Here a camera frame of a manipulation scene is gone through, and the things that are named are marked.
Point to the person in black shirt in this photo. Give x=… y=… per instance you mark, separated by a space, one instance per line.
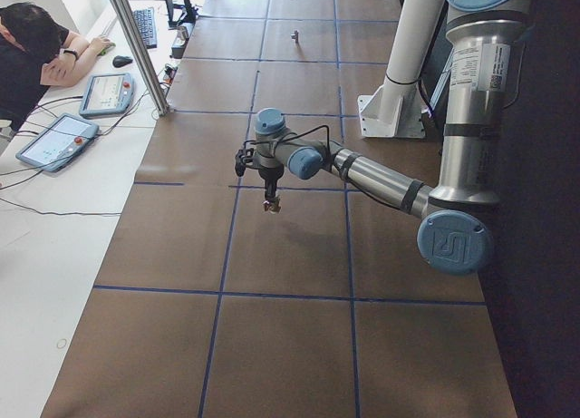
x=37 y=54

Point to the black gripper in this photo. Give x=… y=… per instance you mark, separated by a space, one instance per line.
x=270 y=175

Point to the teach pendant tablet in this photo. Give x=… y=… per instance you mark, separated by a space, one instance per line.
x=107 y=95
x=56 y=146

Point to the black computer mouse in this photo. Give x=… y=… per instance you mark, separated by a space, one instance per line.
x=121 y=61

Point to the small grey box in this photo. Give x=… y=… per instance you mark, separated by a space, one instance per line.
x=184 y=31

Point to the lower teach pendant tablet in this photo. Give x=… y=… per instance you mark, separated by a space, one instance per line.
x=56 y=146

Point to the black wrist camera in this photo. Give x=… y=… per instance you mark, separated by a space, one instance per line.
x=244 y=160

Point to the white PPR brass valve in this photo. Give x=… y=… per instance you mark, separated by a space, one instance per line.
x=272 y=205

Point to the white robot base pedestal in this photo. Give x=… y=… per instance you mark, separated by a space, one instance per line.
x=394 y=110

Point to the upper teach pendant tablet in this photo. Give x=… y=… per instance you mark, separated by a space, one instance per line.
x=107 y=95

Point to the white side desk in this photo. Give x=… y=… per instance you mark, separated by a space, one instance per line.
x=55 y=230

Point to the chrome tee pipe fitting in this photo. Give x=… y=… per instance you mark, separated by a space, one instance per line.
x=295 y=35

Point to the aluminium frame post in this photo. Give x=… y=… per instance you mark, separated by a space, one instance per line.
x=129 y=27

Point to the black keyboard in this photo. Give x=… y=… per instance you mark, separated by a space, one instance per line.
x=145 y=21

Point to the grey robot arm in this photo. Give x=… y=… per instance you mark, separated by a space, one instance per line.
x=453 y=235

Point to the black monitor stand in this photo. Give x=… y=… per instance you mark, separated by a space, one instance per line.
x=180 y=12

